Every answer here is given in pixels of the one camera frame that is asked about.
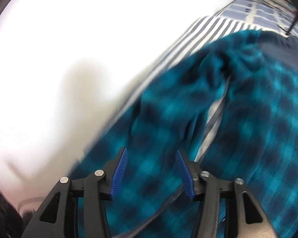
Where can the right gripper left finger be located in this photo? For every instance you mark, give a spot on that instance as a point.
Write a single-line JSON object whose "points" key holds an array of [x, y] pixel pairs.
{"points": [[57, 216]]}

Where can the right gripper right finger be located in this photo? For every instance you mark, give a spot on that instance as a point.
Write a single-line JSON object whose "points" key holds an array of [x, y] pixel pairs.
{"points": [[244, 216]]}

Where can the teal plaid fleece jacket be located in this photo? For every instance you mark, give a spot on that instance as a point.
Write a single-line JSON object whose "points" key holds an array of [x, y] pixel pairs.
{"points": [[150, 194]]}

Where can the striped blue bed sheet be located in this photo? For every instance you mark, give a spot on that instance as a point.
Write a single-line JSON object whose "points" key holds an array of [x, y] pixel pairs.
{"points": [[213, 29]]}

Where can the black tripod stand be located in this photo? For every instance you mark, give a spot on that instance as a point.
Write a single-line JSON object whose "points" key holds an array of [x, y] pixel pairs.
{"points": [[294, 22]]}

